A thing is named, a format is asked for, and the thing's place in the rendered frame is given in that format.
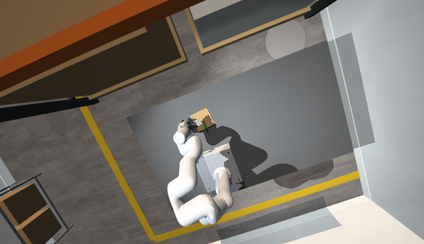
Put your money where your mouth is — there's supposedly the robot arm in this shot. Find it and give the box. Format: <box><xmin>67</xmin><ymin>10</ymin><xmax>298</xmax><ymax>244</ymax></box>
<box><xmin>168</xmin><ymin>119</ymin><xmax>234</xmax><ymax>227</ymax></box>

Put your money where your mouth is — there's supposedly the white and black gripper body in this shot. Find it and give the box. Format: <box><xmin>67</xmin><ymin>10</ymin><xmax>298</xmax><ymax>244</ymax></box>
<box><xmin>179</xmin><ymin>121</ymin><xmax>192</xmax><ymax>137</ymax></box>

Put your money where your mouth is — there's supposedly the tan square mat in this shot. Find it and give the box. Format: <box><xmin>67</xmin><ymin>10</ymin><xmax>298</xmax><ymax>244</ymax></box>
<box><xmin>190</xmin><ymin>107</ymin><xmax>215</xmax><ymax>131</ymax></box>

